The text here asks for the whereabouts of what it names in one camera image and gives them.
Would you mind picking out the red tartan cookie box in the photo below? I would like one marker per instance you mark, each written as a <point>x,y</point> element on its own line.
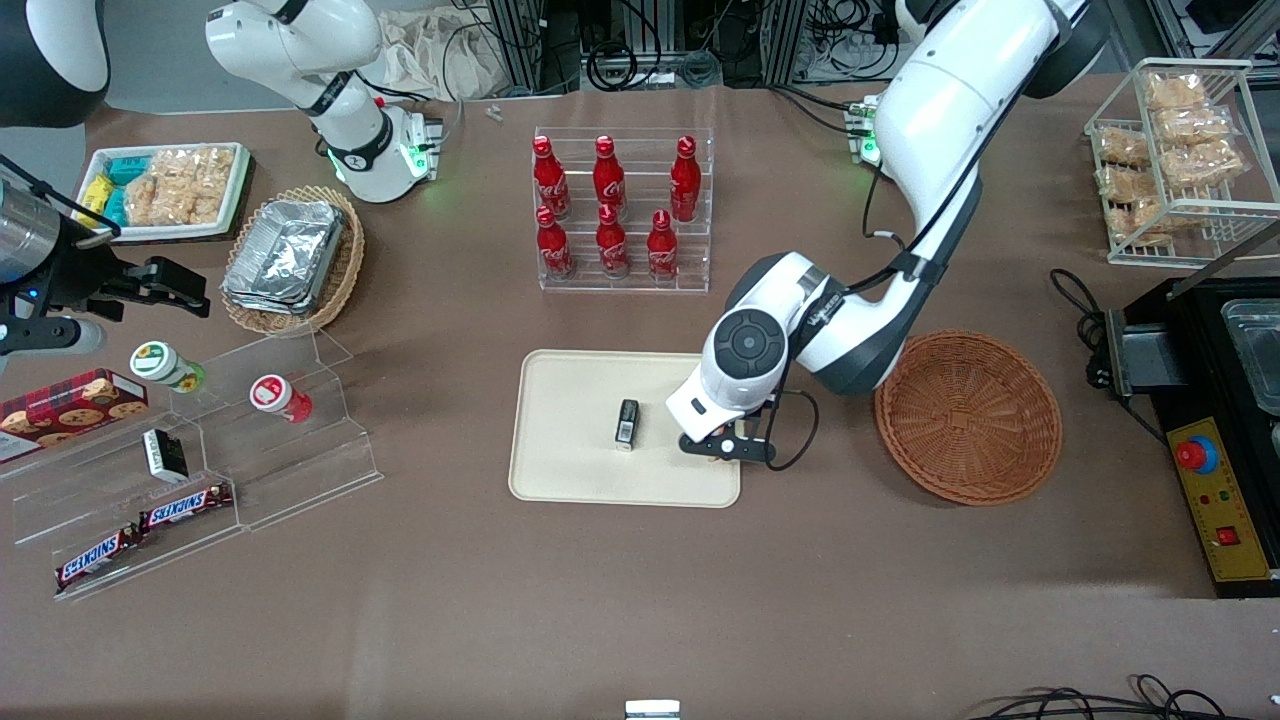
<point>70,410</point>

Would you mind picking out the small black barcode box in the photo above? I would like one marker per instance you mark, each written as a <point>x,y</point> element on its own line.
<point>627,425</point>

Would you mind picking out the light wicker basket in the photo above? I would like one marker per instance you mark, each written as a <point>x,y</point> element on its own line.
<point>345,260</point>

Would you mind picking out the clear acrylic bottle rack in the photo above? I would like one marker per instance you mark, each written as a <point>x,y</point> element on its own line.
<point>630,285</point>

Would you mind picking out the clear acrylic stepped shelf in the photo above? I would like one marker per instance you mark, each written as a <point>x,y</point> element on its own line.
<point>300,470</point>

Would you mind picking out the yellow emergency stop box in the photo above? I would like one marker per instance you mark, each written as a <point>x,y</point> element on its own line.
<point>1225,500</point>

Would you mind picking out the steel pan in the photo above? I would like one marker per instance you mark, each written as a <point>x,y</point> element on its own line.
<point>1255,355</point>

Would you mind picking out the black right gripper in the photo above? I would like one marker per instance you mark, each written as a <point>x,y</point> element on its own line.
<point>78,280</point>

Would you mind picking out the clear wrapped pastry pack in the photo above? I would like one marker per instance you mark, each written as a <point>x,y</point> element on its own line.
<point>1122,147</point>
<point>1175,92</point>
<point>1195,125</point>
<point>1125,184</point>
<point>1200,164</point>
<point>1138,222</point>

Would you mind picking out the aluminium foil container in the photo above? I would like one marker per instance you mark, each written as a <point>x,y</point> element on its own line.
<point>270,305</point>
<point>285,255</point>

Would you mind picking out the beige cloth bag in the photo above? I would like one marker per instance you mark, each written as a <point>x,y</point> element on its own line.
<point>440,55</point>

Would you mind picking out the red strawberry lid jar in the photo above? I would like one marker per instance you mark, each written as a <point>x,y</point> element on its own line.
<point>275,395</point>

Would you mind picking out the black countertop appliance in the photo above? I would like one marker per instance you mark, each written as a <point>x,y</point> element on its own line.
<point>1190,340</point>

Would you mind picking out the brown wicker basket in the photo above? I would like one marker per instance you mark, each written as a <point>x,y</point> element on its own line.
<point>980,420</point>

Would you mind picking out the aluminium frame post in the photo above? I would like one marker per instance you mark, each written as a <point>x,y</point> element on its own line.
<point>518,45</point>
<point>787,40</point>

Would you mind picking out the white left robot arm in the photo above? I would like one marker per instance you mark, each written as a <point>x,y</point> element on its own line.
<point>950,100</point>

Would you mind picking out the red cola bottle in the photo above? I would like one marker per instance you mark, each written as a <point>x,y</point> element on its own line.
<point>612,248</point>
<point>662,252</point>
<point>608,180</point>
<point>548,180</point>
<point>553,250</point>
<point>685,182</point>

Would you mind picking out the small white black device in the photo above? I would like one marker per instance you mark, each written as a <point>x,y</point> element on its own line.
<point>652,710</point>

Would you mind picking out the rice cracker bag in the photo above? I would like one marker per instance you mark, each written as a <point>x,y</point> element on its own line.
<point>180,185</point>

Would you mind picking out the teal snack packet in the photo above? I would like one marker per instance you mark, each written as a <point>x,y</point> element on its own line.
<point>115,205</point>
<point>127,168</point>

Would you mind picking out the cream plastic tray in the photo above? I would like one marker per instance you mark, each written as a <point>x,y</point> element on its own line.
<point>570,450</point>

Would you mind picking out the white snack tray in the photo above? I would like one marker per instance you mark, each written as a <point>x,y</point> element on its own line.
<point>165,232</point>

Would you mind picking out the green sunflower lid jar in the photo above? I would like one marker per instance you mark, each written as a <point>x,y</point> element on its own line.
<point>160,363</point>

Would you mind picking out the yellow snack packet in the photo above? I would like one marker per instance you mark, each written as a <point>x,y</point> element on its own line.
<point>95,195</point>

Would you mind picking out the snickers bar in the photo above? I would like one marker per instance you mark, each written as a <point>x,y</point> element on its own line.
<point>98,557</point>
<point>185,507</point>

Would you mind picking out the black box white label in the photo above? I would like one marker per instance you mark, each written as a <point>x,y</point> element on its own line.
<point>163,455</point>

